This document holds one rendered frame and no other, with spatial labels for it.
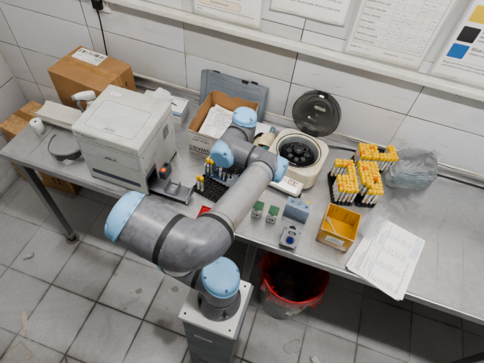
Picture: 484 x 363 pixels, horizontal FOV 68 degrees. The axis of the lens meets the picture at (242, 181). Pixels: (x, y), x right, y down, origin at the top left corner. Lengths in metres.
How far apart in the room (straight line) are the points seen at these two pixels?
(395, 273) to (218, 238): 0.94
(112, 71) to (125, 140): 0.58
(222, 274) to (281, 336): 1.19
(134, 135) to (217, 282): 0.62
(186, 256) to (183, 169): 0.95
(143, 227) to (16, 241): 2.02
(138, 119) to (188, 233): 0.79
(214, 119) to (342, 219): 0.75
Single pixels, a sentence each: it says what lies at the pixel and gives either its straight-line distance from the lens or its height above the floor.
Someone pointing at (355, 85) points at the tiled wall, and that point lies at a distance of 1.64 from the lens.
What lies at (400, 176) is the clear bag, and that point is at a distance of 1.73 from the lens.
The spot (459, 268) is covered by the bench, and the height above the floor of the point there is 0.88.
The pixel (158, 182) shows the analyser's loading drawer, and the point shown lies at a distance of 1.54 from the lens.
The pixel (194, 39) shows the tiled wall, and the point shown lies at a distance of 1.74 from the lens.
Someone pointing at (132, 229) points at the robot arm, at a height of 1.52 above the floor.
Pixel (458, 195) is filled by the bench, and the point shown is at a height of 0.88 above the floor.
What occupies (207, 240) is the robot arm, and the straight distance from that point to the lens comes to 0.72.
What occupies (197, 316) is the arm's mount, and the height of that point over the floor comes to 0.90.
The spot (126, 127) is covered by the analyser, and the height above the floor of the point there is 1.17.
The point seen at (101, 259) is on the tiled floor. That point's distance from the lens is 2.45.
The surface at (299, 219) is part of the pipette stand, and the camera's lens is 1.49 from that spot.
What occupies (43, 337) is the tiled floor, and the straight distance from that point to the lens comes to 2.39.
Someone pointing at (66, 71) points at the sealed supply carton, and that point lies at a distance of 1.92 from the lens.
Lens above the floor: 2.16
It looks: 54 degrees down
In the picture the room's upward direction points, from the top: 7 degrees clockwise
